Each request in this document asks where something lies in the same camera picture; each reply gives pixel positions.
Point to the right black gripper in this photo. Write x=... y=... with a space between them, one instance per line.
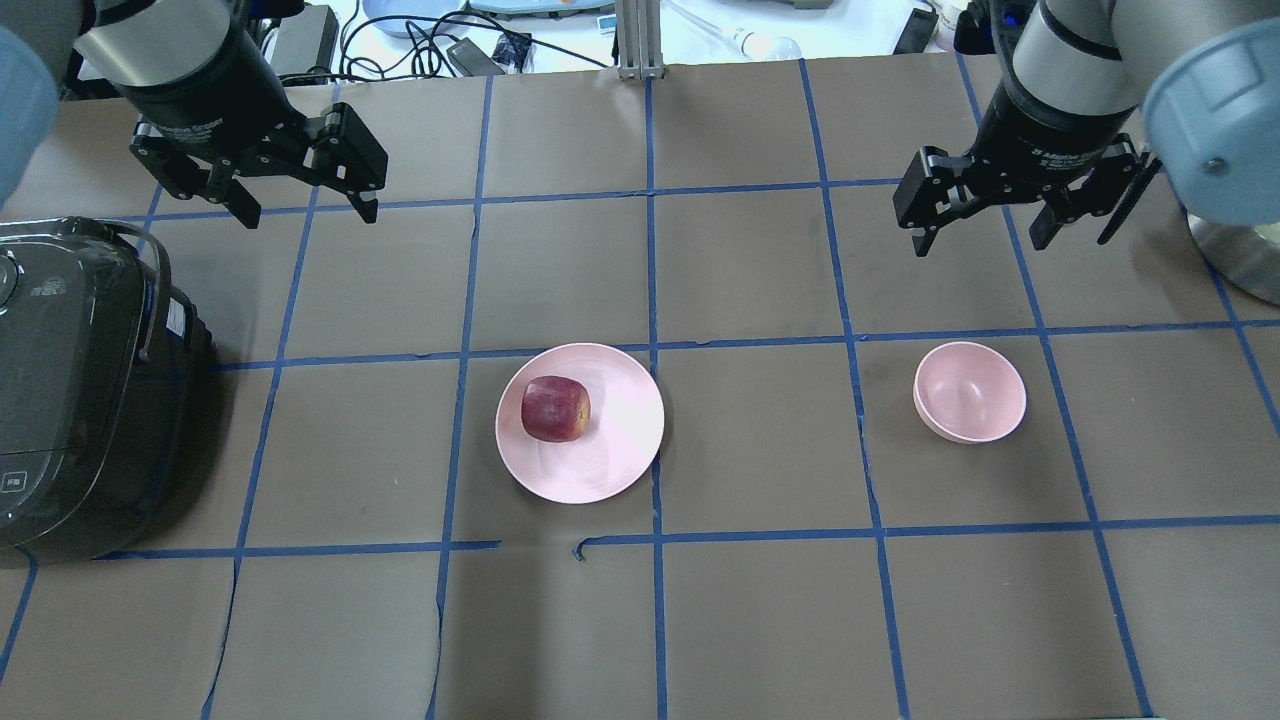
x=1042 y=128

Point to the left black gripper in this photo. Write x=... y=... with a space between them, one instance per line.
x=208 y=100

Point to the pink bowl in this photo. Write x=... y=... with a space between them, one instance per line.
x=969 y=393

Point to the red apple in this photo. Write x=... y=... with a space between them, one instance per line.
x=555 y=409

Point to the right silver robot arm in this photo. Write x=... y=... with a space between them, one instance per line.
x=1098 y=98

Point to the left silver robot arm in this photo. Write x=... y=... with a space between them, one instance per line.
x=152 y=42

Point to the pink plate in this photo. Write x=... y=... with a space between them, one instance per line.
x=621 y=440

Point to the black power adapter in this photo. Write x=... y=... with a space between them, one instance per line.
x=303 y=46

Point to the black rice cooker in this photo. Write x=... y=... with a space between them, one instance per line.
x=99 y=348

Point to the aluminium frame post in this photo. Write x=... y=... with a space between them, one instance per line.
x=637 y=39

